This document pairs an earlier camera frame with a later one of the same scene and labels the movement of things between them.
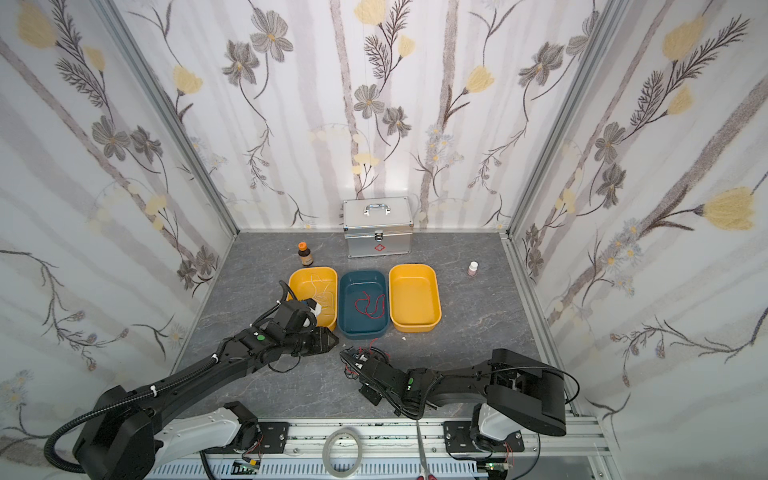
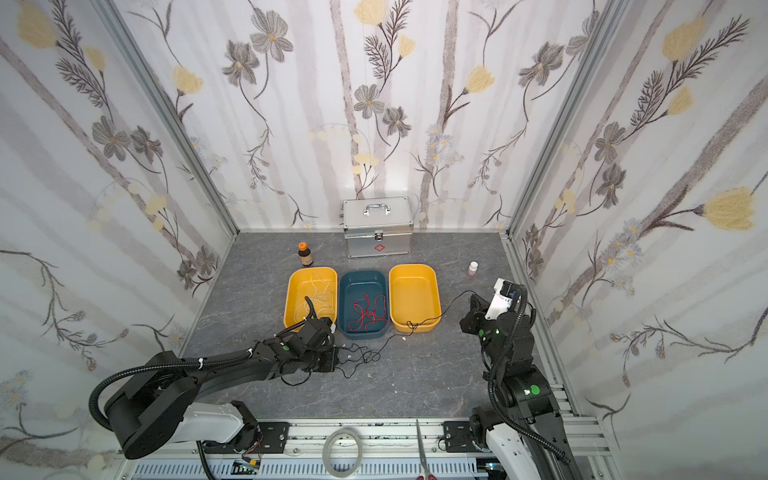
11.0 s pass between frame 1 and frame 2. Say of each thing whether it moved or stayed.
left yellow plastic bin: stayed
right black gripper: moved
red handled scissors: stayed
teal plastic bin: stayed
